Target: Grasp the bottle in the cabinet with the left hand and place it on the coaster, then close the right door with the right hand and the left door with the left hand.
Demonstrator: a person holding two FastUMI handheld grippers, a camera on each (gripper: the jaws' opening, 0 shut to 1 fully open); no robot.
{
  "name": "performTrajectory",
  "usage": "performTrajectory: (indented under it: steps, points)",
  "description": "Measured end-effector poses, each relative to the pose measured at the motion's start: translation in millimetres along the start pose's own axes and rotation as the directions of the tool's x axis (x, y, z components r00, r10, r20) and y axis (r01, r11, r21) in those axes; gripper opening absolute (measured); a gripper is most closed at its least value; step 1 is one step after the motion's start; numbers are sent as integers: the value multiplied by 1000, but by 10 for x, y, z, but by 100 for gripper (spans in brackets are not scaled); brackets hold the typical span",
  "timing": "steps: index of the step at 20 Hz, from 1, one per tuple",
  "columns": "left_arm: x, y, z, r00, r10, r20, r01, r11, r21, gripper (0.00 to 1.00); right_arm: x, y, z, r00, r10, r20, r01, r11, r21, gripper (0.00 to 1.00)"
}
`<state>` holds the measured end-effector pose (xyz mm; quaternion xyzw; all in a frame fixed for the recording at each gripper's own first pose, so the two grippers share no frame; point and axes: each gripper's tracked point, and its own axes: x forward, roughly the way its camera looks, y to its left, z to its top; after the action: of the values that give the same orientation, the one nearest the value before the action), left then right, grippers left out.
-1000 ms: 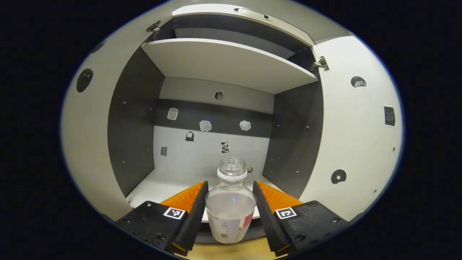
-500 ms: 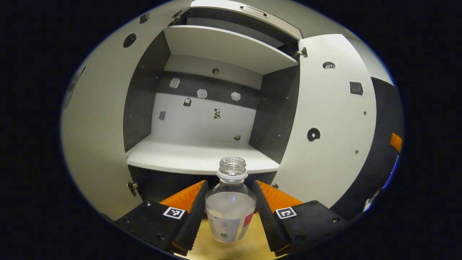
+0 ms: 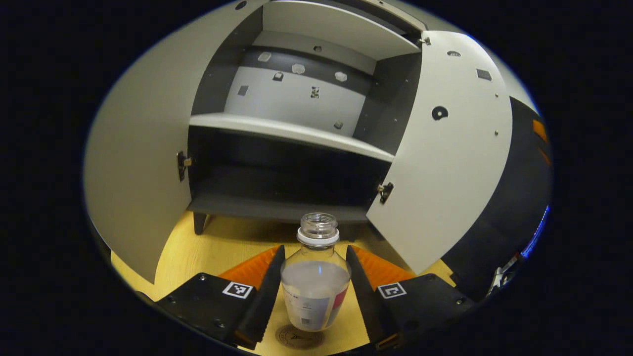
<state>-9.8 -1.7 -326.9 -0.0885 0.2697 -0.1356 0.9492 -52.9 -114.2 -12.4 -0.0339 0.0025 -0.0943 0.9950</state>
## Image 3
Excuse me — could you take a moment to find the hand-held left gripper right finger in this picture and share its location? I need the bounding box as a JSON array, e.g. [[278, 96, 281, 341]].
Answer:
[[345, 245, 475, 352]]

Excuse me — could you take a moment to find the white cabinet shelf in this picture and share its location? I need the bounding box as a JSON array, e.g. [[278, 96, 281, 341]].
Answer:
[[262, 0, 421, 61], [189, 113, 396, 163]]

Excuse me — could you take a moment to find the grey and white cabinet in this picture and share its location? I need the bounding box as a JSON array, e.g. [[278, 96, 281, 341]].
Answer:
[[185, 0, 428, 237]]

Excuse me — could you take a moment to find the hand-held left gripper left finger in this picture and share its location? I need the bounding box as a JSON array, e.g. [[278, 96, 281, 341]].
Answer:
[[156, 245, 286, 351]]

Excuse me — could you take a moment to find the clear plastic bottle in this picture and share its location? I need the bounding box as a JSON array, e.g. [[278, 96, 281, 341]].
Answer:
[[280, 213, 352, 332]]

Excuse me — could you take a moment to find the round brown coaster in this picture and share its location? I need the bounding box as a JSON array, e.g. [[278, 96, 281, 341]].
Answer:
[[275, 324, 325, 350]]

